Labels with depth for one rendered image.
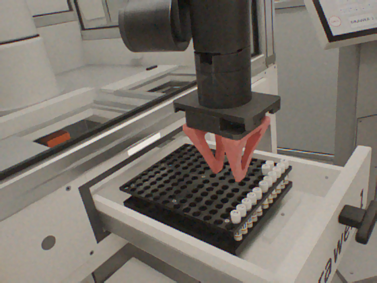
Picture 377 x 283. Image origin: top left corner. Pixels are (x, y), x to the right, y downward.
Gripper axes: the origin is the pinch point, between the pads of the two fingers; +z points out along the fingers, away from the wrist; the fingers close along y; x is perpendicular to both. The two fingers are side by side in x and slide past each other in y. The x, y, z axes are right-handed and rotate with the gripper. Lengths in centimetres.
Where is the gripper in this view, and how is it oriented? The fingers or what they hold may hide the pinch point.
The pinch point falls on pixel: (228, 169)
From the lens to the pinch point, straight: 39.4
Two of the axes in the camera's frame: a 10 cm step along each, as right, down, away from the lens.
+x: -6.6, 4.1, -6.3
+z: 1.1, 8.8, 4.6
